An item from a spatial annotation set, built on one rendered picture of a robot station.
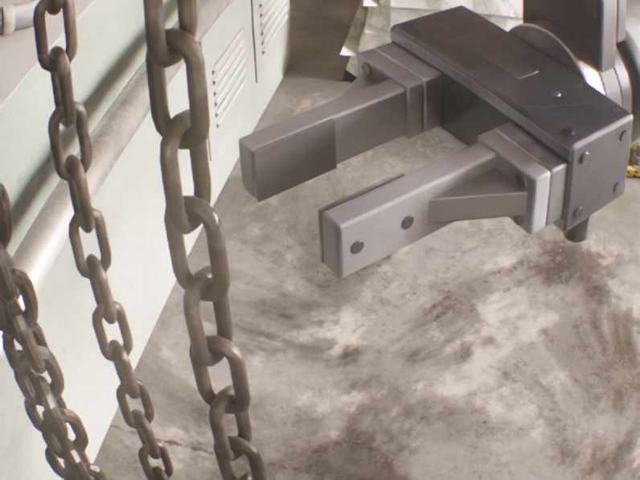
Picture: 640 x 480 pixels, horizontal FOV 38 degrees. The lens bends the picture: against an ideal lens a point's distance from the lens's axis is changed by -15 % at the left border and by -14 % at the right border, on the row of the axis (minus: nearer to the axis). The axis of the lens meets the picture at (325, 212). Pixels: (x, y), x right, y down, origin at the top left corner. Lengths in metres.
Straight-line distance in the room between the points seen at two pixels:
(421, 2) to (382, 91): 1.60
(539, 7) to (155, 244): 1.14
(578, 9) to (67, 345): 0.95
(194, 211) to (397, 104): 0.24
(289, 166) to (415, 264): 1.23
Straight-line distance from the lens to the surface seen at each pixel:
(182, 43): 0.22
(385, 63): 0.49
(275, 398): 1.47
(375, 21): 2.09
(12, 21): 1.19
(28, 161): 1.14
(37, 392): 0.35
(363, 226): 0.40
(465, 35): 0.50
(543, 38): 0.49
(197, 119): 0.23
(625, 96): 0.50
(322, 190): 1.83
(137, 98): 1.21
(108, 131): 1.16
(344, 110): 0.46
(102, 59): 1.30
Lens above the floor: 1.10
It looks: 38 degrees down
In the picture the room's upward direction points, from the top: 3 degrees counter-clockwise
